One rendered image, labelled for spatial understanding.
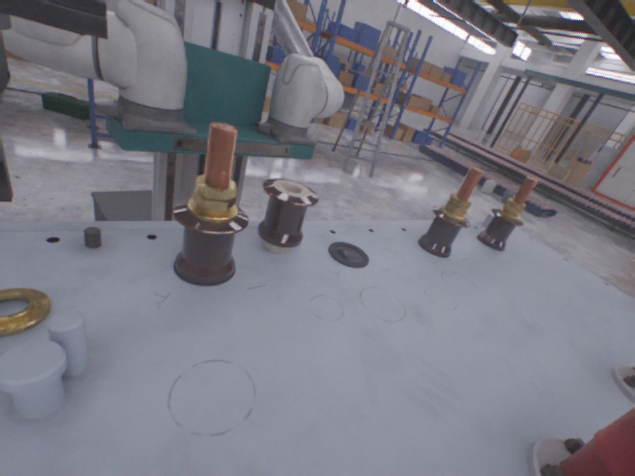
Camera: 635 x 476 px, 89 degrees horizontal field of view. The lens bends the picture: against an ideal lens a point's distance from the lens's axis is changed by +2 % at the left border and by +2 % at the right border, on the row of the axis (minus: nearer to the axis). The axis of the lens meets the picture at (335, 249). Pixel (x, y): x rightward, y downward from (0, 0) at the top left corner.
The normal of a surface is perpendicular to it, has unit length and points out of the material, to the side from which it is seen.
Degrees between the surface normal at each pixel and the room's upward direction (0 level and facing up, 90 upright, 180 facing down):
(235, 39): 90
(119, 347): 0
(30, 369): 0
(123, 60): 91
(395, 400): 0
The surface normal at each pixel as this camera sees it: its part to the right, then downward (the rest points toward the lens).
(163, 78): 0.66, 0.56
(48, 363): 0.30, -0.82
